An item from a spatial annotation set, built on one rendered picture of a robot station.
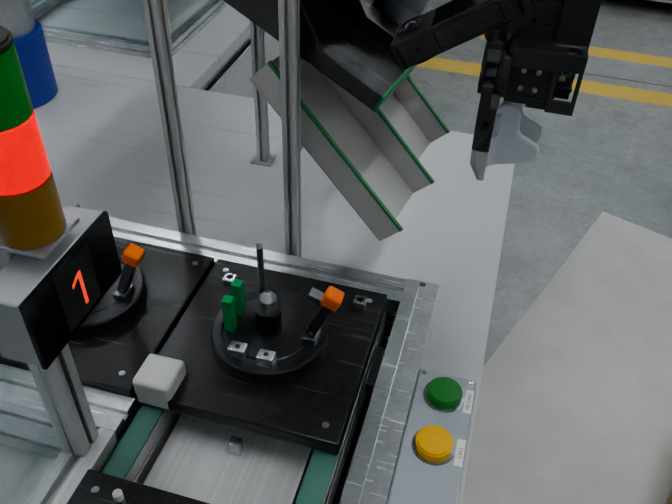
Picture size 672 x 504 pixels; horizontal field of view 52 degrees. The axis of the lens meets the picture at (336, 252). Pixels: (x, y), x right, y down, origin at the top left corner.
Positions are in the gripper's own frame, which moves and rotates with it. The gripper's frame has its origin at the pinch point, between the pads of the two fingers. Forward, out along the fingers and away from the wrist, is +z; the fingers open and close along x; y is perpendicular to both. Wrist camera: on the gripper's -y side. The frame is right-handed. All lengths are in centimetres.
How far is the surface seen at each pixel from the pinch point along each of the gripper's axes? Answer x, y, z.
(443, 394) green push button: -7.3, 1.4, 26.1
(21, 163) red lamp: -25.4, -29.6, -10.2
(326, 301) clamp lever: -6.1, -13.0, 16.6
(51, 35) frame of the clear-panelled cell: 80, -109, 35
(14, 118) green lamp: -25.0, -29.4, -13.5
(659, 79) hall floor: 302, 76, 123
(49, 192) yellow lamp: -24.0, -29.2, -6.8
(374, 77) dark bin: 20.9, -14.9, 3.1
